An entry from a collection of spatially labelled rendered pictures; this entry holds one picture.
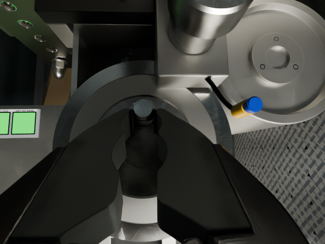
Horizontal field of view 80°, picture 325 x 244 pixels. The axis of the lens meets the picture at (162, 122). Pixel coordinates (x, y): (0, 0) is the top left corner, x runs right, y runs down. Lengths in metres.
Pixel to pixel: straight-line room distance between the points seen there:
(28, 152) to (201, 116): 0.47
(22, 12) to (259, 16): 0.35
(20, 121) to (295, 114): 0.55
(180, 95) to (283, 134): 0.18
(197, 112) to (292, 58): 0.10
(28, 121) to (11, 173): 0.13
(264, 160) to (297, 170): 0.07
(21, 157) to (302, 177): 0.55
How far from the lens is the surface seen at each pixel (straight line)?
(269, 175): 0.33
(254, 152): 0.36
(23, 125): 0.57
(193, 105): 0.16
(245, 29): 0.21
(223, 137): 0.17
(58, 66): 0.56
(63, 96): 2.25
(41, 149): 0.55
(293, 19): 0.24
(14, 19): 0.45
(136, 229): 0.17
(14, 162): 0.59
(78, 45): 0.20
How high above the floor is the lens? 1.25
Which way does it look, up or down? 8 degrees down
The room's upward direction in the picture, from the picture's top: 179 degrees clockwise
